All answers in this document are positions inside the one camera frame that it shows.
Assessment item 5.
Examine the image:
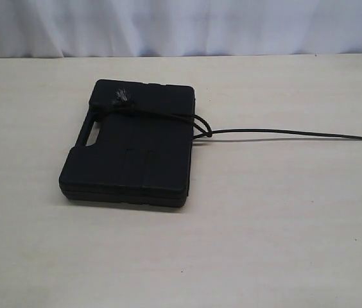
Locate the black plastic carry case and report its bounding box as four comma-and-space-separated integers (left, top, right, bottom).
59, 79, 195, 208

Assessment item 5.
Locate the black cord with frayed end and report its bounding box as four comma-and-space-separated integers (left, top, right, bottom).
92, 87, 362, 142

